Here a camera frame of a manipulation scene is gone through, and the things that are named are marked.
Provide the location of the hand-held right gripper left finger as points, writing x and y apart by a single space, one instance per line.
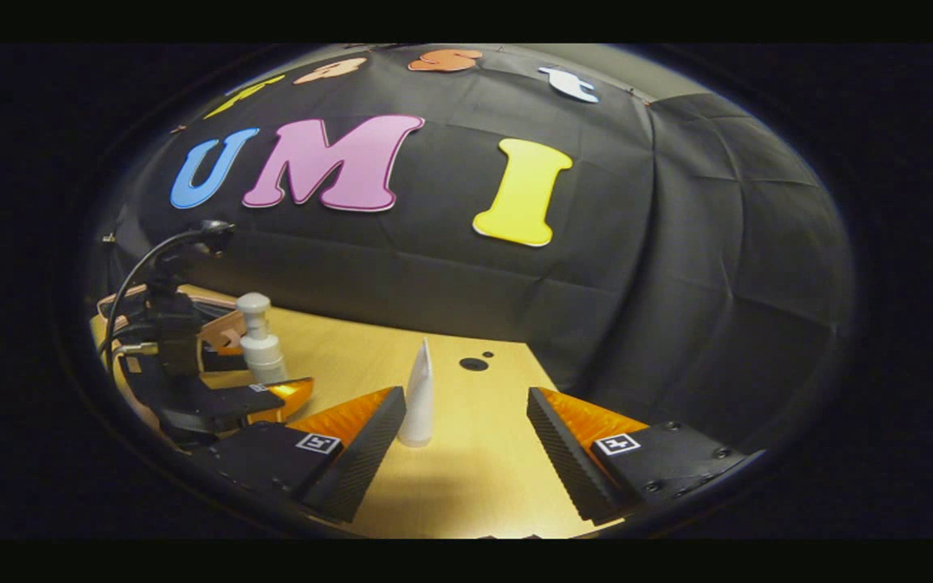
369 453

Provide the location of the pink suitcase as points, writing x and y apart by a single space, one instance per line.
219 330

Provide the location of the white squeeze tube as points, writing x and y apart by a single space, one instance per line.
418 405

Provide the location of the white pump bottle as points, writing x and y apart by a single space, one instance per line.
262 352

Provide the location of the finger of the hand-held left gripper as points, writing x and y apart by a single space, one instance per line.
232 402
225 361

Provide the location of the black table grommet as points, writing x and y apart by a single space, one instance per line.
473 363

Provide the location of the black backdrop cloth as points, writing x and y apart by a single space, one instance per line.
515 283

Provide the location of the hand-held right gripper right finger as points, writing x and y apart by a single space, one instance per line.
564 453

